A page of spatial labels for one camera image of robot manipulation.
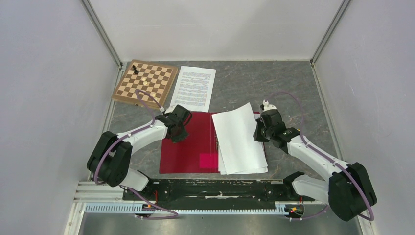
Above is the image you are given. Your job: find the printed text paper sheet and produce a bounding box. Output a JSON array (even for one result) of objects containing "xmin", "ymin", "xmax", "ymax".
[{"xmin": 170, "ymin": 66, "xmax": 216, "ymax": 112}]

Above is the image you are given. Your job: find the red clip file folder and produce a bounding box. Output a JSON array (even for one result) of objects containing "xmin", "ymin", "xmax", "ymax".
[{"xmin": 159, "ymin": 111, "xmax": 269, "ymax": 174}]

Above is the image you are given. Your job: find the white paper stack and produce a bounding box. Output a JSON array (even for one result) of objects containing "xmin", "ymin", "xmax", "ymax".
[{"xmin": 212, "ymin": 102, "xmax": 268, "ymax": 175}]

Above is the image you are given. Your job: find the printed form paper sheet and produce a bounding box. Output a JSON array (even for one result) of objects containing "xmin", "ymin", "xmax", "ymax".
[{"xmin": 218, "ymin": 147, "xmax": 269, "ymax": 176}]

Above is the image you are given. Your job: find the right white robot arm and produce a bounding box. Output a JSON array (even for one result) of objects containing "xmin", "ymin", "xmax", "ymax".
[{"xmin": 254, "ymin": 105, "xmax": 378, "ymax": 221}]

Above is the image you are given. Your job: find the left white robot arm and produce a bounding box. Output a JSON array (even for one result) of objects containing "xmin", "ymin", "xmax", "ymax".
[{"xmin": 87, "ymin": 105, "xmax": 192, "ymax": 200}]

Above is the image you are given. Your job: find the wooden chessboard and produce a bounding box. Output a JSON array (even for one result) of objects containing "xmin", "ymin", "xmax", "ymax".
[{"xmin": 112, "ymin": 60, "xmax": 179, "ymax": 109}]

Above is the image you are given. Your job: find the black chess piece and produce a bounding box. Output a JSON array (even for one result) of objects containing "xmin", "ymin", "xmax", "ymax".
[{"xmin": 132, "ymin": 65, "xmax": 139, "ymax": 74}]

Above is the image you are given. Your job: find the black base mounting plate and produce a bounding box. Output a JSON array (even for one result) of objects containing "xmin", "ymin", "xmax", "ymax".
[{"xmin": 140, "ymin": 179, "xmax": 313, "ymax": 210}]

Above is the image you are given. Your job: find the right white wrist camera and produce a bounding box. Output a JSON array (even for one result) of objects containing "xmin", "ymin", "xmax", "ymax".
[{"xmin": 260, "ymin": 99, "xmax": 277, "ymax": 112}]

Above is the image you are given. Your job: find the white slotted cable duct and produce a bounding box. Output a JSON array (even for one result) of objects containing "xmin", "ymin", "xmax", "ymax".
[{"xmin": 85, "ymin": 203, "xmax": 289, "ymax": 215}]

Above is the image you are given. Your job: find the left aluminium frame post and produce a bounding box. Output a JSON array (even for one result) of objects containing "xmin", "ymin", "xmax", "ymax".
[{"xmin": 80, "ymin": 0, "xmax": 123, "ymax": 69}]

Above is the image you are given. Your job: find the aluminium frame post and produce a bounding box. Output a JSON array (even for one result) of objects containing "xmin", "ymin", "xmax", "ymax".
[
  {"xmin": 310, "ymin": 0, "xmax": 352, "ymax": 67},
  {"xmin": 80, "ymin": 0, "xmax": 123, "ymax": 69}
]

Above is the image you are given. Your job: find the right aluminium frame post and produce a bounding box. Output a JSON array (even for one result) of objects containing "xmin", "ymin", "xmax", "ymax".
[{"xmin": 310, "ymin": 0, "xmax": 352, "ymax": 67}]

